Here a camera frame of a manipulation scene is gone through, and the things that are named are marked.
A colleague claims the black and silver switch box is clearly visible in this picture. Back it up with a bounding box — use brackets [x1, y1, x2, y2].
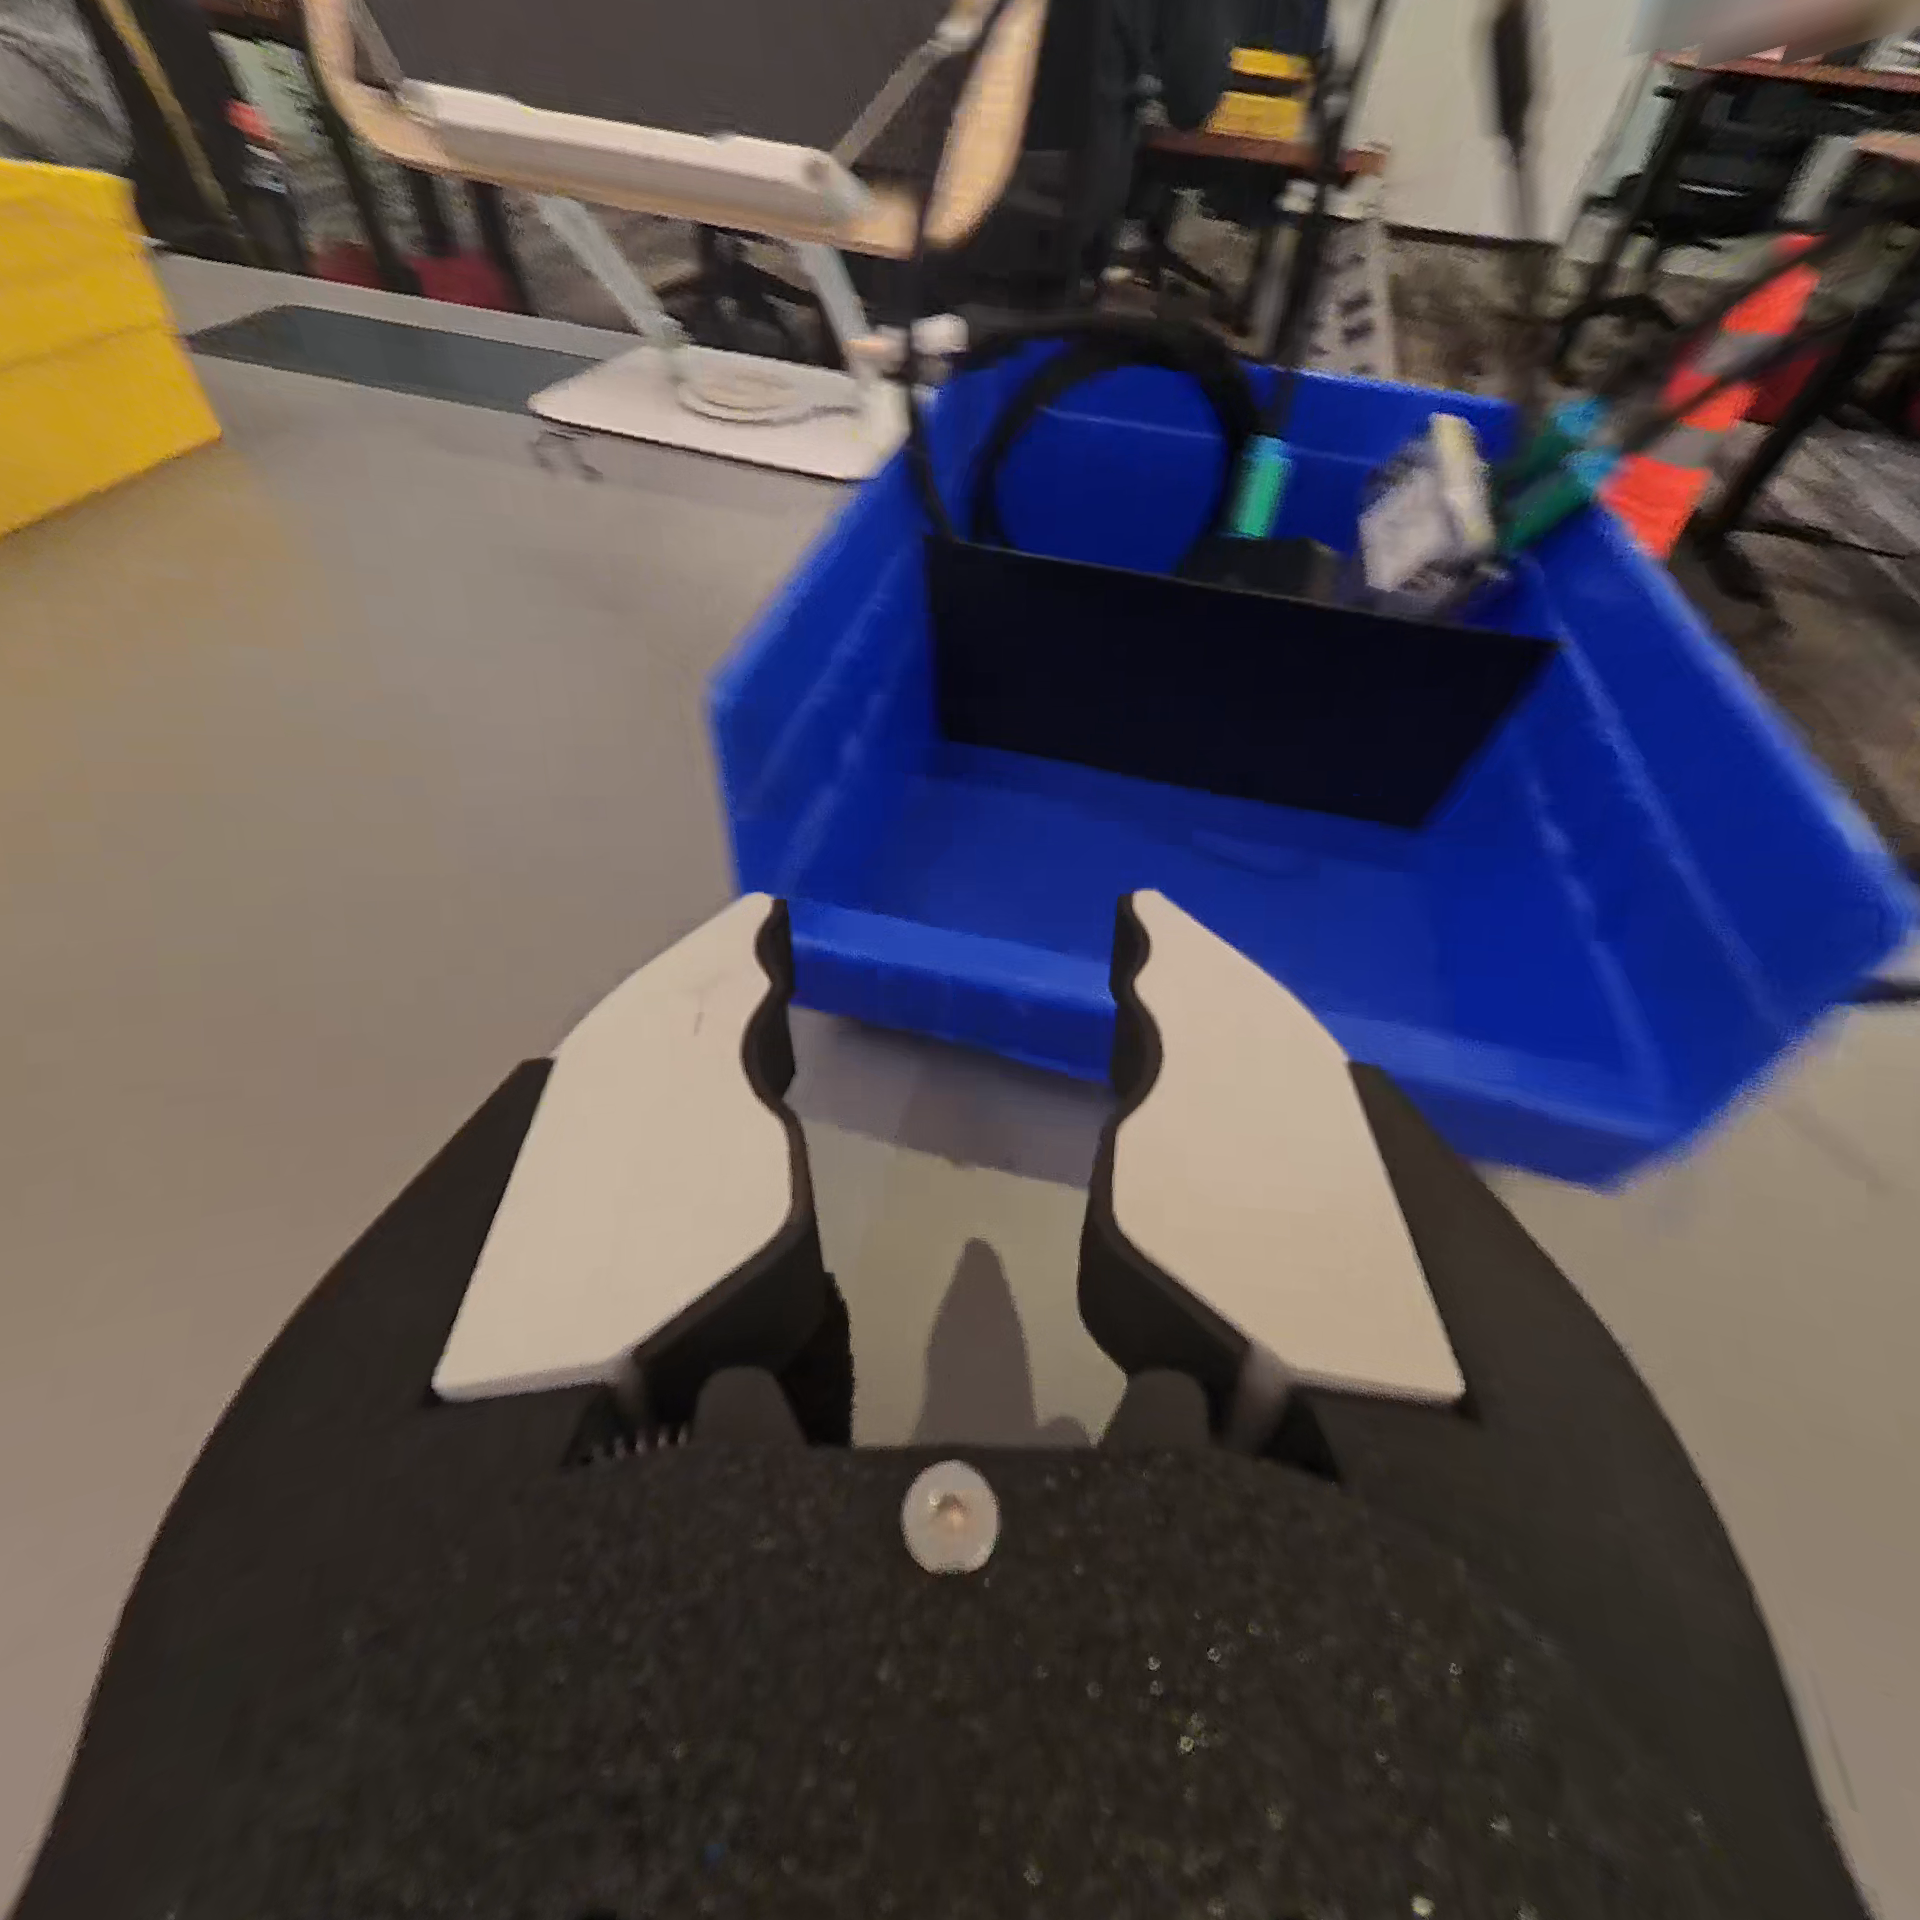
[1358, 411, 1506, 597]

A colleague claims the black board wooden rim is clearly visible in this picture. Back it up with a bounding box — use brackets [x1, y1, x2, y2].
[297, 0, 1052, 259]

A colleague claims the black bin divider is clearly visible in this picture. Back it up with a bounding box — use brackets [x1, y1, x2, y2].
[922, 528, 1565, 828]

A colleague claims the grey desk hatch cover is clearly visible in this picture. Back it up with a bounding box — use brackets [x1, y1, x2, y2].
[185, 310, 606, 417]

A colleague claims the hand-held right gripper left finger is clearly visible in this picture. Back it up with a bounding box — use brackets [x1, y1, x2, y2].
[433, 894, 816, 1404]

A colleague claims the white clip bar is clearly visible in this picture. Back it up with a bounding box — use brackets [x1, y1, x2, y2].
[400, 85, 877, 234]

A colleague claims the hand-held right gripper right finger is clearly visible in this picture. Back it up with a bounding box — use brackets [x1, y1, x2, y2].
[1087, 886, 1469, 1404]

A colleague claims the blue plastic bin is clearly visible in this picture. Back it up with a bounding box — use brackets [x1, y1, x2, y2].
[711, 352, 1920, 1190]

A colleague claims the orange traffic cone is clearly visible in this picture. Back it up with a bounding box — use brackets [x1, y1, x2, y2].
[1629, 264, 1830, 567]

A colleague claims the yellow plastic bin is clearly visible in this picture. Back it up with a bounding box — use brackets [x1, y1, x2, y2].
[0, 156, 225, 540]

